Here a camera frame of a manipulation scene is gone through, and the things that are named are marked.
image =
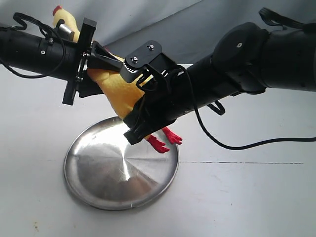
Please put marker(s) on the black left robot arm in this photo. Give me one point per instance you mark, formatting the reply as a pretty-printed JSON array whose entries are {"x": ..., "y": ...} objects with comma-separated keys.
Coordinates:
[{"x": 51, "y": 52}]

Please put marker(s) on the yellow rubber chicken toy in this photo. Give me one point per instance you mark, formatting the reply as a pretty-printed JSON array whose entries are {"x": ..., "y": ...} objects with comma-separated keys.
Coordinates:
[{"x": 121, "y": 95}]

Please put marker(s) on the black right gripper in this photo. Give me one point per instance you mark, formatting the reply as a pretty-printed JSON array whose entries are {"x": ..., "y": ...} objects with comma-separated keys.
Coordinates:
[{"x": 163, "y": 102}]

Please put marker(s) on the round stainless steel plate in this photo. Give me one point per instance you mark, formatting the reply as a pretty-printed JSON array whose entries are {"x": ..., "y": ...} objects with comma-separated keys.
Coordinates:
[{"x": 103, "y": 170}]

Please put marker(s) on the grey backdrop cloth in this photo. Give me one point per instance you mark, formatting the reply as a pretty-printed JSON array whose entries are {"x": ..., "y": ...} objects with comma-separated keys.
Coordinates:
[{"x": 186, "y": 29}]

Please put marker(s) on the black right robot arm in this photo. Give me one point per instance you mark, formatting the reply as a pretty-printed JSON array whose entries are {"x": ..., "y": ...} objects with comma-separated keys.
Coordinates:
[{"x": 247, "y": 59}]

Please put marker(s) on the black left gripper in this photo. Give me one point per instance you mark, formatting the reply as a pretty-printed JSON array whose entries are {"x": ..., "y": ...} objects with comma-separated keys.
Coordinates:
[{"x": 95, "y": 56}]

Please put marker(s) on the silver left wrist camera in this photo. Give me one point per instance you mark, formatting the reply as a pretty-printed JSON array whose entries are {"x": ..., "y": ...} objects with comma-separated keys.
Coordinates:
[{"x": 64, "y": 31}]

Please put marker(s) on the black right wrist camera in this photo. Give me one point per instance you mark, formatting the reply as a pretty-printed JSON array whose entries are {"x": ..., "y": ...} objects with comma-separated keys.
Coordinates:
[{"x": 146, "y": 60}]

